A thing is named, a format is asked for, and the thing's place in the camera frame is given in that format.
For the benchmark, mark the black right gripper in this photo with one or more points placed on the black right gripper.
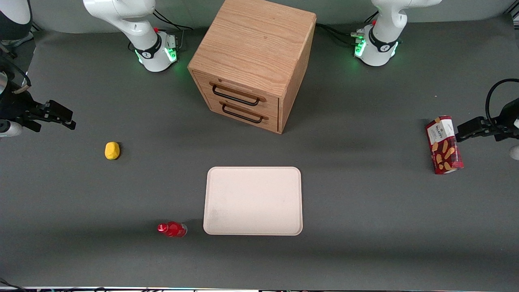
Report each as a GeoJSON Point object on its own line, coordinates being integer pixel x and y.
{"type": "Point", "coordinates": [16, 106]}

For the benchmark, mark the red cookie box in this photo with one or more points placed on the red cookie box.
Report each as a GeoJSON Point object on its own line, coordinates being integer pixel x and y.
{"type": "Point", "coordinates": [445, 146]}

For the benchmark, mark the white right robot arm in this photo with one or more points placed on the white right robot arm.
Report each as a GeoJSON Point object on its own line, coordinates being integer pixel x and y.
{"type": "Point", "coordinates": [134, 24]}

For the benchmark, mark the beige plastic tray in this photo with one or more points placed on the beige plastic tray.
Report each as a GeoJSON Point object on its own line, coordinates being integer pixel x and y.
{"type": "Point", "coordinates": [253, 200]}

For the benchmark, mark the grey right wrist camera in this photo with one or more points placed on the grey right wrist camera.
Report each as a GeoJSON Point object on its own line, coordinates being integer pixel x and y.
{"type": "Point", "coordinates": [9, 129]}

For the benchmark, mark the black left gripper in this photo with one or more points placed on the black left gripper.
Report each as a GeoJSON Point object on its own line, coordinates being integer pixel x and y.
{"type": "Point", "coordinates": [504, 120]}

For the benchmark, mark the wooden drawer cabinet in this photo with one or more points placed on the wooden drawer cabinet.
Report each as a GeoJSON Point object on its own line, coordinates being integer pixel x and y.
{"type": "Point", "coordinates": [255, 44]}

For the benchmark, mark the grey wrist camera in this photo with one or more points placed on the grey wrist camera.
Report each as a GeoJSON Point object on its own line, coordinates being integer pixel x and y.
{"type": "Point", "coordinates": [515, 152]}
{"type": "Point", "coordinates": [9, 129]}

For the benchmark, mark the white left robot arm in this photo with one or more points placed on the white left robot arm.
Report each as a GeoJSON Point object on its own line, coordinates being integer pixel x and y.
{"type": "Point", "coordinates": [383, 36]}

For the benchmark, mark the yellow lemon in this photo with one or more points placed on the yellow lemon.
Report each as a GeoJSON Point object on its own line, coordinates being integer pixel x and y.
{"type": "Point", "coordinates": [112, 151]}

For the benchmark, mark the red coke bottle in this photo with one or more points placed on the red coke bottle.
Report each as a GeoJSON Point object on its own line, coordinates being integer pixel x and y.
{"type": "Point", "coordinates": [173, 229]}

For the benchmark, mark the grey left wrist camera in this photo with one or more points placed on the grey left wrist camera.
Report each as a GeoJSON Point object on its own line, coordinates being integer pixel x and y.
{"type": "Point", "coordinates": [515, 152]}

